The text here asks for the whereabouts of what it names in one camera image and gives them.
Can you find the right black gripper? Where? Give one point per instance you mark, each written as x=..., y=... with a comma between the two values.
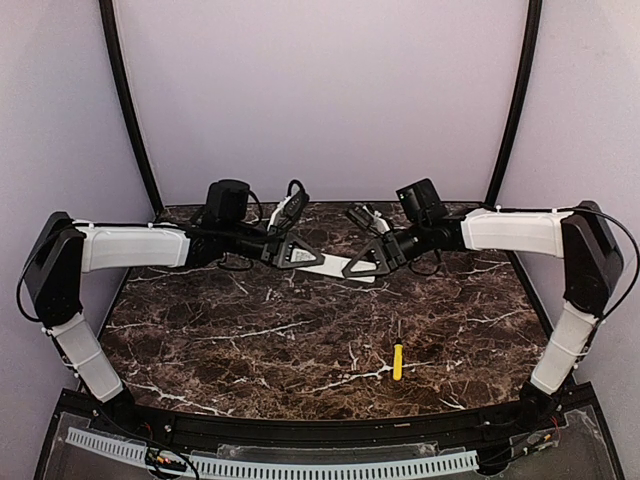
x=391, y=254

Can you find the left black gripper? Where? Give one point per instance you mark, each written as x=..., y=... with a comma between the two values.
x=269, y=250

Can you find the white remote control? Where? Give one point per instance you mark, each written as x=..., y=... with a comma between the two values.
x=332, y=266

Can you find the yellow handled screwdriver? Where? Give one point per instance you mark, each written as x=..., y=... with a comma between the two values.
x=397, y=366

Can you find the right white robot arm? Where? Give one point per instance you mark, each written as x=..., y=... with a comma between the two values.
x=580, y=236

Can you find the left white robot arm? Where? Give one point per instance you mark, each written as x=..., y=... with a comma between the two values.
x=67, y=249

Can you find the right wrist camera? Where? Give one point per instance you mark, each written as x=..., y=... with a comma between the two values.
x=421, y=202

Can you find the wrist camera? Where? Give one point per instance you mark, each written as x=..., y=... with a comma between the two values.
x=421, y=202
x=226, y=201

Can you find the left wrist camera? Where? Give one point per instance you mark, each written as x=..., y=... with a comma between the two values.
x=226, y=201

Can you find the black front rail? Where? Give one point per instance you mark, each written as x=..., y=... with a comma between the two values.
x=482, y=427

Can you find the right black frame post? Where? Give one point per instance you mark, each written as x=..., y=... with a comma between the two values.
x=523, y=73

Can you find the black frame post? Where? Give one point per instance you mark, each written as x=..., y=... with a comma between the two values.
x=123, y=90
x=523, y=73

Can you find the left black frame post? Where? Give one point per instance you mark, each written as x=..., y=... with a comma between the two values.
x=123, y=90

